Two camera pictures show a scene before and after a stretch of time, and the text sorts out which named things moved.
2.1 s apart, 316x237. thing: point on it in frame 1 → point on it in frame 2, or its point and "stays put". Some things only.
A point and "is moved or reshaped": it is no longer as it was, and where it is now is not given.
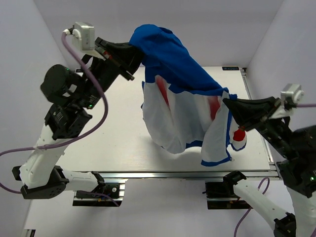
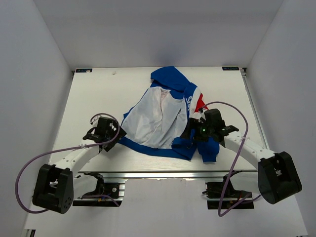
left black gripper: [124, 55] → [122, 133]
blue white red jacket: [183, 104] is moved or reshaped
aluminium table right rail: [273, 166] stays put
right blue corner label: [230, 68] stays put
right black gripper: [250, 112] → [194, 124]
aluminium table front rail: [184, 175] stays put
